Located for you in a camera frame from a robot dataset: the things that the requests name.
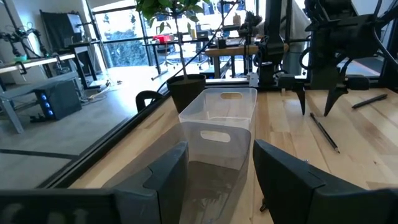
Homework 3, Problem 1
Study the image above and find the wooden table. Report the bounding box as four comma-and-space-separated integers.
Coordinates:
204, 43, 290, 79

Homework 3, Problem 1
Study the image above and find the black desk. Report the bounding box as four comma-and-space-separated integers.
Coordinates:
67, 39, 105, 91

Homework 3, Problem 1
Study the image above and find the white desk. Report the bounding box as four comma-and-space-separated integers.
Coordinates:
0, 52, 77, 75

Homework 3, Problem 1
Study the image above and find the person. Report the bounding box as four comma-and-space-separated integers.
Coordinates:
278, 0, 312, 76

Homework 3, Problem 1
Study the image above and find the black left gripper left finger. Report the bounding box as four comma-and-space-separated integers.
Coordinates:
112, 141, 190, 224

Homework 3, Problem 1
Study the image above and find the red box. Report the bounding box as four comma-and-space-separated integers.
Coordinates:
152, 34, 174, 44

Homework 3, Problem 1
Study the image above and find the black panel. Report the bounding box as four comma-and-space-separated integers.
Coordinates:
39, 9, 85, 52

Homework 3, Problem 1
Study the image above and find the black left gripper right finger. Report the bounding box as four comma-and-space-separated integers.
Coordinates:
252, 139, 368, 224

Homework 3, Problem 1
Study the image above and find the green potted plant black pot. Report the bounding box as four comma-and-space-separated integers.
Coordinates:
135, 0, 212, 113

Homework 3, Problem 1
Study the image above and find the clear plastic bin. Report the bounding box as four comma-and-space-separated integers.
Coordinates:
178, 86, 259, 131

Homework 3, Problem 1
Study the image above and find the black computer tower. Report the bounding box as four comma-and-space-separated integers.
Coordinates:
33, 80, 83, 121

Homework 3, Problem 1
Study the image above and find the grey translucent plastic bin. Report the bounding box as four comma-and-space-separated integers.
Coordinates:
102, 120, 253, 224

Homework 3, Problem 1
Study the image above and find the black pencil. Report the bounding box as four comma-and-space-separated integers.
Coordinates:
309, 112, 341, 154

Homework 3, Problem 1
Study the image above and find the black chrome pen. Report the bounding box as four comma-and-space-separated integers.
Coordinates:
351, 93, 389, 110

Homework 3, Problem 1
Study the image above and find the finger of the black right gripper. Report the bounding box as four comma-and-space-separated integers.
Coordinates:
295, 88, 307, 116
323, 86, 349, 118

